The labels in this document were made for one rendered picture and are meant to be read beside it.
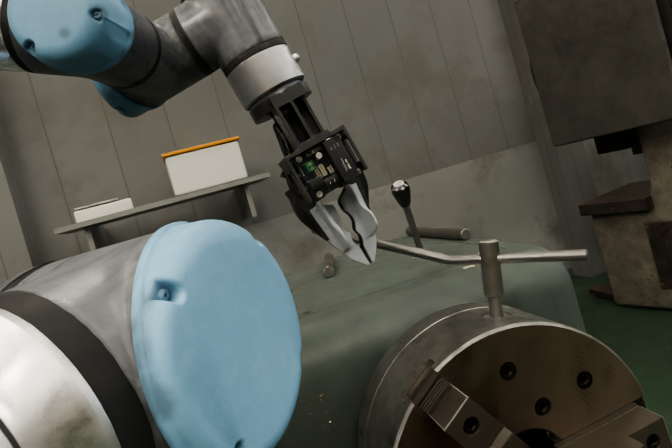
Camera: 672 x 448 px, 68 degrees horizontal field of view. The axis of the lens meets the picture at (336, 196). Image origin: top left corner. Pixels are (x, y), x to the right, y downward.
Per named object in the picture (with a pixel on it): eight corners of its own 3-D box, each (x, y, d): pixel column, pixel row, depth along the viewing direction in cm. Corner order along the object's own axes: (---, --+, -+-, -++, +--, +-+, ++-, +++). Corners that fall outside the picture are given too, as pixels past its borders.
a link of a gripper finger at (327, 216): (358, 282, 53) (314, 206, 52) (345, 276, 58) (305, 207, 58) (382, 267, 53) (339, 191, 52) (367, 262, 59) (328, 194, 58)
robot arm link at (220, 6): (180, 4, 58) (243, -34, 57) (229, 88, 59) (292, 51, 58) (155, -19, 50) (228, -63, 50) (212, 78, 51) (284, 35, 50)
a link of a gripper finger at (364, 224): (382, 267, 53) (339, 191, 52) (367, 261, 59) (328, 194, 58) (406, 251, 54) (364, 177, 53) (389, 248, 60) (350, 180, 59)
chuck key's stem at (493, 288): (511, 339, 57) (499, 238, 57) (507, 344, 55) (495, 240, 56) (491, 338, 58) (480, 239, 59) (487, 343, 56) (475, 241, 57)
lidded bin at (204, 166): (243, 182, 358) (232, 145, 358) (250, 176, 320) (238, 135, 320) (174, 200, 344) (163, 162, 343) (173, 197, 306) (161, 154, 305)
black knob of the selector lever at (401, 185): (392, 210, 86) (385, 184, 86) (409, 205, 87) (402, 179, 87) (400, 210, 83) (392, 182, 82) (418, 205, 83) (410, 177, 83)
